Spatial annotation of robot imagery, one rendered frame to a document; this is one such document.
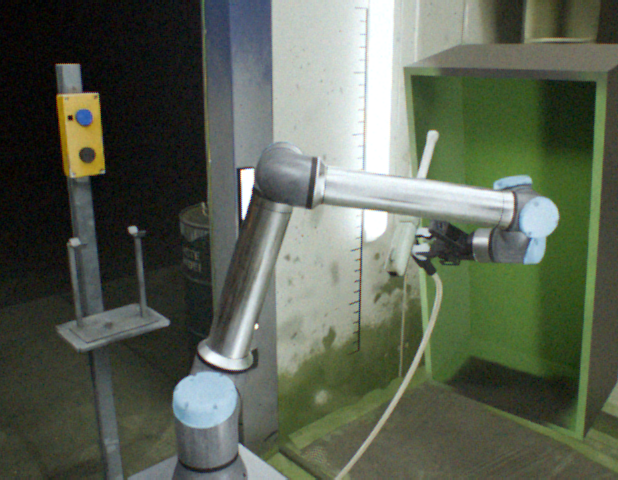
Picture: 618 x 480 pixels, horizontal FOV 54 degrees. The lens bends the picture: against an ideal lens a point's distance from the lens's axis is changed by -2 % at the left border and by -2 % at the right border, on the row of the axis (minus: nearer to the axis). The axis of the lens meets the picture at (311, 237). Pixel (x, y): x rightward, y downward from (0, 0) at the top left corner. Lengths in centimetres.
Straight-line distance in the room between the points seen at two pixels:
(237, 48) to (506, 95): 92
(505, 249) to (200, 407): 82
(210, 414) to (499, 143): 137
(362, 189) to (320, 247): 125
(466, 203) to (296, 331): 139
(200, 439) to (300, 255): 117
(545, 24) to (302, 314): 170
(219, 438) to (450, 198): 76
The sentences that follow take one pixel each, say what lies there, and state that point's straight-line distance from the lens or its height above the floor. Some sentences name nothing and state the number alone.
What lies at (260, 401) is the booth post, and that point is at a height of 31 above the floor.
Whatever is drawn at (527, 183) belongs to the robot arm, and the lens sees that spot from 155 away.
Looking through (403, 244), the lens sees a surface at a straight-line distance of 167.
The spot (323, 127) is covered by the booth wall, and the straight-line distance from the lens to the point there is 247.
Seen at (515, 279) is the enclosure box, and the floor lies 85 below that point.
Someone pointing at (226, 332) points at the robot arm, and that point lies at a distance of 159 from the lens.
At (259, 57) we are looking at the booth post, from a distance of 225.
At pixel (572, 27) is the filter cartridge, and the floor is 179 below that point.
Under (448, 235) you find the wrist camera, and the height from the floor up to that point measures 122.
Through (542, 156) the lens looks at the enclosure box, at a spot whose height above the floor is 134.
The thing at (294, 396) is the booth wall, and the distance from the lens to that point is 275.
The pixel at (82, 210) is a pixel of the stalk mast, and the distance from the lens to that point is 219.
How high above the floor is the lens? 168
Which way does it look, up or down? 17 degrees down
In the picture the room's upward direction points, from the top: straight up
